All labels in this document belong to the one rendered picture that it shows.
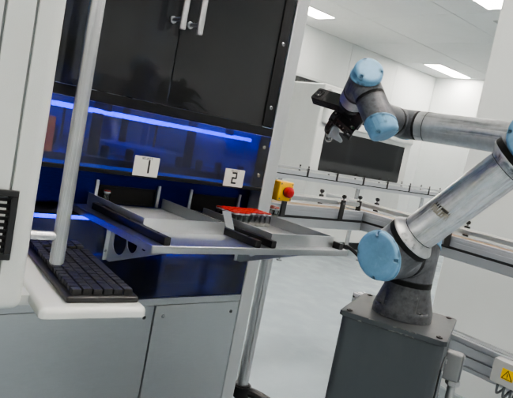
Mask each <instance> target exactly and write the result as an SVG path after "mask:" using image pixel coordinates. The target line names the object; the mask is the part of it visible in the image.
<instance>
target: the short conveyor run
mask: <svg viewBox="0 0 513 398"><path fill-rule="evenodd" d="M324 192H325V190H323V189H321V190H320V193H321V194H320V195H319V196H313V195H306V194H299V193H294V195H293V197H292V198H291V200H298V201H277V200H274V199H272V200H271V204H270V205H275V206H277V207H280V208H279V213H278V218H281V219H283V220H287V221H290V222H293V223H296V224H299V225H301V226H304V227H311V228H325V229H338V230H351V231H360V228H361V224H362V219H363V216H364V212H362V211H355V210H351V209H348V208H346V207H345V206H346V205H349V206H356V207H358V206H360V203H359V202H354V201H349V200H346V198H347V196H346V195H344V194H343V195H342V198H343V199H340V198H332V197H324V195H323V193H324ZM302 201H312V202H318V203H310V202H302ZM323 203H327V204H335V205H325V204H323Z"/></svg>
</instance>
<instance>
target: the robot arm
mask: <svg viewBox="0 0 513 398"><path fill-rule="evenodd" d="M382 79H383V67H382V66H381V64H380V63H379V62H377V61H376V60H375V59H372V58H363V59H361V60H359V61H358V62H357V63H356V64H355V66H354V67H353V69H352V70H351V71H350V74H349V78H348V80H347V81H346V84H345V87H344V88H343V90H342V92H341V94H340V93H336V92H332V91H329V90H326V89H323V88H319V89H318V90H317V91H316V92H315V93H314V94H313V95H312V96H311V99H312V103H313V104H315V105H319V106H321V107H325V108H328V109H331V110H334V112H333V113H332V114H331V116H330V117H329V119H328V120H329V121H328V123H327V124H326V126H325V128H324V132H325V134H326V136H327V137H332V138H333V139H335V140H336V141H338V142H340V143H342V139H341V137H340V135H339V132H340V130H341V131H342V132H343V136H344V137H345V138H346V139H348V140H349V139H350V137H351V136H352V135H353V132H354V131H355V130H358V129H359V128H360V127H361V126H362V125H363V126H364V128H365V130H366V131H367V133H368V136H369V137H370V139H371V140H372V141H385V140H387V139H389V138H391V137H397V138H399V139H402V140H416V141H427V142H432V143H437V144H442V145H451V146H456V147H461V148H471V149H476V150H481V151H486V152H491V154H490V155H488V156H487V157H486V158H484V159H483V160H482V161H481V162H480V163H478V164H477V165H476V166H474V167H473V168H471V169H470V170H469V171H467V172H466V173H465V174H464V175H463V176H461V177H460V178H458V179H457V180H456V181H454V182H453V183H452V184H450V185H449V186H448V187H447V188H446V189H444V190H443V191H442V192H440V193H439V194H437V195H436V196H435V197H433V199H431V200H430V201H429V202H427V203H426V204H425V205H423V206H422V207H420V208H419V209H418V210H417V211H415V212H414V213H413V214H412V215H410V216H409V217H407V218H406V217H401V216H399V217H397V218H395V219H394V220H393V221H391V222H390V223H389V224H388V225H386V226H385V227H384V228H383V229H381V230H373V231H370V232H368V233H367V234H366V235H364V236H363V237H362V239H361V240H360V242H359V245H358V248H357V249H358V251H357V259H358V262H359V265H360V267H361V269H362V270H363V271H364V273H365V274H366V275H367V276H369V277H370V278H372V279H374V280H381V281H384V283H383V285H382V287H381V288H380V289H379V292H378V293H377V295H376V296H375V298H374V300H373V304H372V309H373V310H374V311H375V312H376V313H378V314H380V315H382V316H384V317H387V318H390V319H392V320H395V321H399V322H402V323H406V324H411V325H430V324H431V322H432V299H431V289H432V283H433V280H434V276H435V272H436V266H437V263H438V259H439V253H440V251H441V249H442V247H441V244H442V240H443V239H444V238H446V237H447V236H448V235H450V234H451V233H452V232H454V231H456V230H457V229H459V228H460V227H461V226H462V225H464V224H465V223H467V222H468V221H470V220H471V219H473V218H474V217H475V216H476V215H478V214H479V213H481V212H482V211H484V210H485V209H487V207H489V206H490V205H492V204H494V203H495V202H496V201H498V200H499V199H500V198H502V197H503V196H505V195H506V194H507V193H509V192H511V191H512V190H513V120H512V121H511V122H507V121H500V120H493V119H487V118H474V117H466V116H460V115H447V114H440V113H433V112H426V111H414V110H407V109H404V108H401V107H398V106H395V105H393V104H390V103H389V101H388V99H387V96H386V94H385V92H384V89H383V86H382V84H381V81H382ZM346 134H349V135H350V136H347V135H346Z"/></svg>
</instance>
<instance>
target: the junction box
mask: <svg viewBox="0 0 513 398"><path fill-rule="evenodd" d="M489 380H490V381H493V382H495V383H497V384H498V385H501V386H503V387H505V388H507V389H510V390H511V391H513V361H511V360H509V359H506V358H504V357H502V356H499V357H495V358H494V362H493V365H492V372H491V375H490V378H489Z"/></svg>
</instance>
